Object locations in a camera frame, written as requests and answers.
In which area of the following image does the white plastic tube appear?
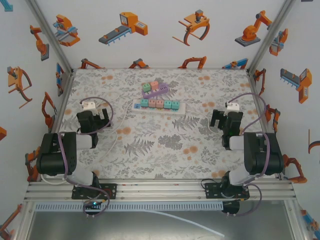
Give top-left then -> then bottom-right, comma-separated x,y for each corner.
143,209 -> 226,238

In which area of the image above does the small circuit board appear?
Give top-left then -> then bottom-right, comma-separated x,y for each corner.
83,199 -> 104,214

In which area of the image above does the white power strip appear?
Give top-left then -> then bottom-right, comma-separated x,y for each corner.
131,98 -> 187,115

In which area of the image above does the aluminium frame leg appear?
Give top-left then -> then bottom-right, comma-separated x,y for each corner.
12,201 -> 36,240
284,199 -> 311,240

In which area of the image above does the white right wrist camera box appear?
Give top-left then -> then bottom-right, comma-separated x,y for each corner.
224,101 -> 240,114

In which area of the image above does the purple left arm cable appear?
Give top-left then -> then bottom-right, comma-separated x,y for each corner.
57,96 -> 115,219

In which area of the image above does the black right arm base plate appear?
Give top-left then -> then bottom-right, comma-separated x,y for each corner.
204,182 -> 250,201

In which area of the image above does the aluminium side rail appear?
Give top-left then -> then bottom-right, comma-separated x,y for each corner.
49,69 -> 76,135
246,69 -> 286,181

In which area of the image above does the purple power strip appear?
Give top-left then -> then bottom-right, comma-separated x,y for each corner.
141,81 -> 170,100

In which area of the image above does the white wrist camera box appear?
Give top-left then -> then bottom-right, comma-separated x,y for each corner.
224,101 -> 240,114
80,99 -> 98,113

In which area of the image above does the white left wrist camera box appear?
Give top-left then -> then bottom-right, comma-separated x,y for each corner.
80,99 -> 98,113

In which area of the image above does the floral table cloth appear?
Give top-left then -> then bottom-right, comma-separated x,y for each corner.
46,67 -> 280,180

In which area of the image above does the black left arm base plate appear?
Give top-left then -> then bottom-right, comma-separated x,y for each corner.
71,183 -> 118,200

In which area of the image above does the white slotted cable duct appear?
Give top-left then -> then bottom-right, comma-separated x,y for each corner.
33,201 -> 224,212

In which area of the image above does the aluminium front frame rail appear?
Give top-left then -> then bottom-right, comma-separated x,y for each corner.
23,180 -> 297,203

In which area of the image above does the aluminium frame post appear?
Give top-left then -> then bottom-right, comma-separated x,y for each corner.
24,0 -> 75,73
246,0 -> 298,73

